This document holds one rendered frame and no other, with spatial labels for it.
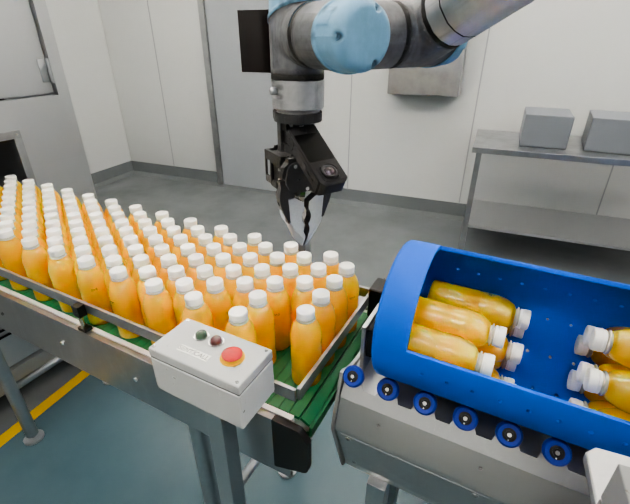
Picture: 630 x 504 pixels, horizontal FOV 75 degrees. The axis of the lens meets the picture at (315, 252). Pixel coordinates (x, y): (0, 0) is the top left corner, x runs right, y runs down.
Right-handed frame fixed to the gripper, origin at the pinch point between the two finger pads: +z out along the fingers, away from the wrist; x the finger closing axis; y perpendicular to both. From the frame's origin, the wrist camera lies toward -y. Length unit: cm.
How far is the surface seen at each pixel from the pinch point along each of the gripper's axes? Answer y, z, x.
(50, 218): 91, 22, 43
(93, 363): 50, 51, 40
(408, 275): -7.7, 7.7, -16.6
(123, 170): 516, 126, -8
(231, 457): 2.0, 47.0, 16.2
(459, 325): -15.5, 15.7, -22.9
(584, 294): -22, 14, -49
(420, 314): -9.6, 15.8, -19.1
